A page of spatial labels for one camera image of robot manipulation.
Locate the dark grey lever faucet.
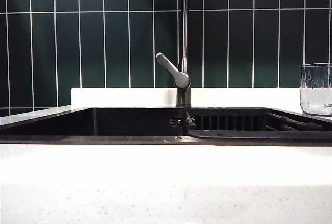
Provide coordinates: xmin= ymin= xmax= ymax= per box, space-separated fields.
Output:
xmin=155 ymin=0 xmax=192 ymax=108

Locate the black kitchen sink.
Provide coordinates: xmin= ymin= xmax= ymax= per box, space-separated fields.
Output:
xmin=0 ymin=106 xmax=332 ymax=146

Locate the clear glass mug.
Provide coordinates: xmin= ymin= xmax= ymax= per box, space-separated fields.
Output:
xmin=300 ymin=62 xmax=332 ymax=117

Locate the black sink drying rack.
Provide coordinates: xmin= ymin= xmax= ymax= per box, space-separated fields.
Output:
xmin=183 ymin=110 xmax=332 ymax=141

